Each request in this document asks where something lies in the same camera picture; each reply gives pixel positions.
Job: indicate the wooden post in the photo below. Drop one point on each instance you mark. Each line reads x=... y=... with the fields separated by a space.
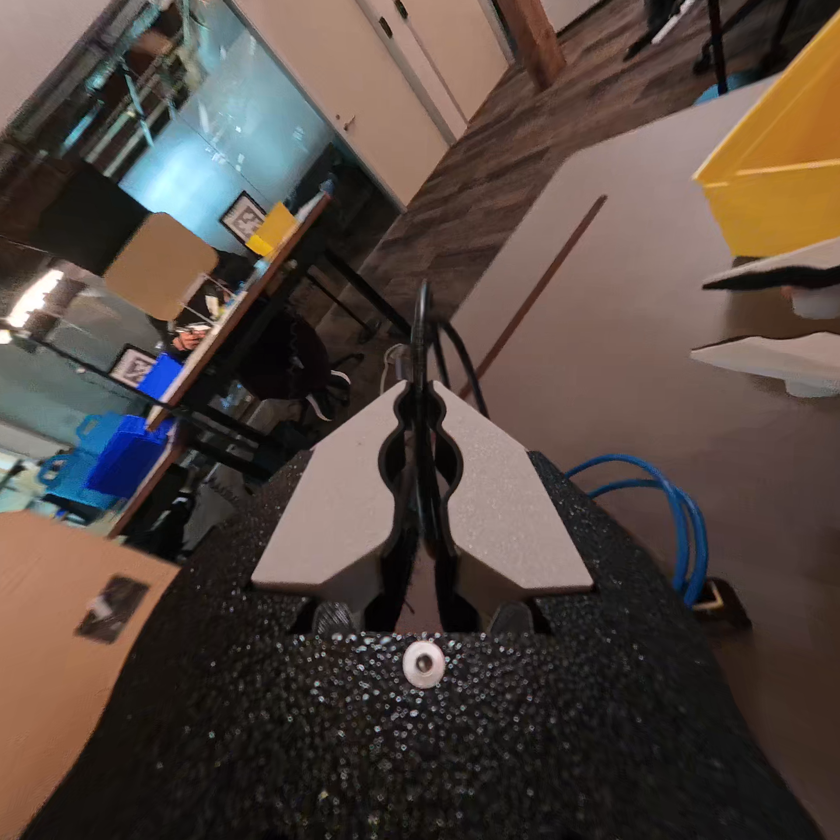
x=531 y=39

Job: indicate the black ethernet adapter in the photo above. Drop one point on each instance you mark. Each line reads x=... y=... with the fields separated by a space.
x=728 y=610

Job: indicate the blue plastic bin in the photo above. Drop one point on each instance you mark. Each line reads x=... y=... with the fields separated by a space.
x=128 y=456
x=161 y=377

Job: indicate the wooden top table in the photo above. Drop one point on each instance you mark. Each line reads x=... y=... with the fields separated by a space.
x=223 y=331

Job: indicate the large yellow plastic bin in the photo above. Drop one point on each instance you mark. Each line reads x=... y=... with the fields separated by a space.
x=787 y=184

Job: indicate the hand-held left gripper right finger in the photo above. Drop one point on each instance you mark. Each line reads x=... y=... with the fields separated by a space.
x=512 y=512

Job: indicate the framed printed tag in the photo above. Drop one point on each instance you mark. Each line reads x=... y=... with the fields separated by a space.
x=134 y=366
x=241 y=216

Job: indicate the black flat panel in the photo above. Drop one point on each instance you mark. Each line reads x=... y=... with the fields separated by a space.
x=79 y=216

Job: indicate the small yellow bin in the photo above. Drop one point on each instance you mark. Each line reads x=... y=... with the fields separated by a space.
x=275 y=229

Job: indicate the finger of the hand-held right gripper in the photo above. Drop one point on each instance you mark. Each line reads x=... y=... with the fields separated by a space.
x=800 y=259
x=800 y=358

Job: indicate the white door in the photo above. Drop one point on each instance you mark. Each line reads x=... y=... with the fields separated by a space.
x=453 y=52
x=341 y=65

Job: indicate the black floor stand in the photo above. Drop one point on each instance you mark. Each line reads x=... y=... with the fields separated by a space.
x=717 y=46

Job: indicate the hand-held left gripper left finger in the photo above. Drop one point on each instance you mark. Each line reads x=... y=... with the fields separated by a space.
x=328 y=512

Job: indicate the brown cardboard box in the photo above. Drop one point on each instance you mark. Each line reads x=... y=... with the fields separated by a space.
x=52 y=689

